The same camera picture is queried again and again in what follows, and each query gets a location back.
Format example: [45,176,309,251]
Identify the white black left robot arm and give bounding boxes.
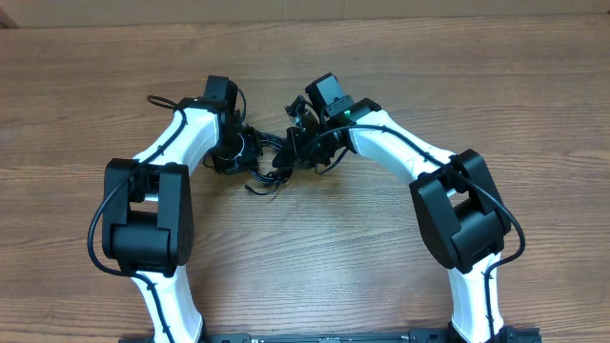
[87,75,259,342]

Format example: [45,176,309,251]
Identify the black USB cable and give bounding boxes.
[243,131,295,196]

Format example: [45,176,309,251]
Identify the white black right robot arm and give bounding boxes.
[273,73,524,342]

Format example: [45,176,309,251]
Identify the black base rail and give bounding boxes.
[118,326,542,343]

